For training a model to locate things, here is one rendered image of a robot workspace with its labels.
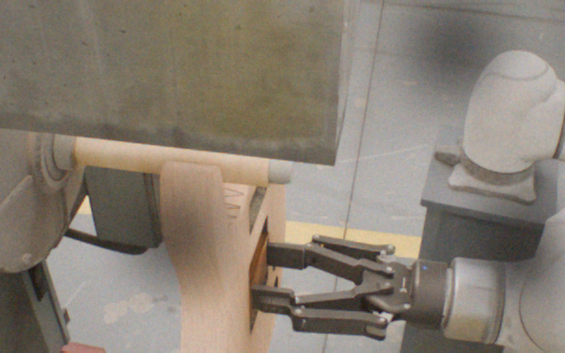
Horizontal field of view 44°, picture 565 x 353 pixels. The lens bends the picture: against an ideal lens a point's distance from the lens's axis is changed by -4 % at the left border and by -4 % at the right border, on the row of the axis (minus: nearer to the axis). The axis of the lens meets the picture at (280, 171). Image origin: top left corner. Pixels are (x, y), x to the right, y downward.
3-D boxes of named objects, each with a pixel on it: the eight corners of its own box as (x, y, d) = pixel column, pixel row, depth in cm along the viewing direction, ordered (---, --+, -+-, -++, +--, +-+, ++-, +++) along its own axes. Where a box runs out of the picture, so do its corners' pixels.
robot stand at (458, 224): (405, 318, 208) (440, 123, 164) (498, 339, 202) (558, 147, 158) (385, 394, 188) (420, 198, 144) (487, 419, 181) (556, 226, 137)
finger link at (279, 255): (303, 250, 82) (304, 246, 82) (243, 242, 83) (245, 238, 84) (303, 270, 83) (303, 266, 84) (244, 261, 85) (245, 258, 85)
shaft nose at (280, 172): (268, 189, 64) (267, 169, 62) (274, 169, 65) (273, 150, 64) (290, 191, 63) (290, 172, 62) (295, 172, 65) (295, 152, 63)
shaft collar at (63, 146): (59, 178, 67) (47, 144, 63) (77, 146, 70) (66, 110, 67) (77, 181, 66) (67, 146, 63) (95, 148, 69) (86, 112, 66)
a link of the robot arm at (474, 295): (487, 304, 83) (437, 299, 84) (501, 244, 78) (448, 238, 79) (489, 361, 75) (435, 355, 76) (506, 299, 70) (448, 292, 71)
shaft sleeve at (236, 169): (79, 171, 66) (72, 146, 64) (91, 148, 69) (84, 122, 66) (267, 195, 64) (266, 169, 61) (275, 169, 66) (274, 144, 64)
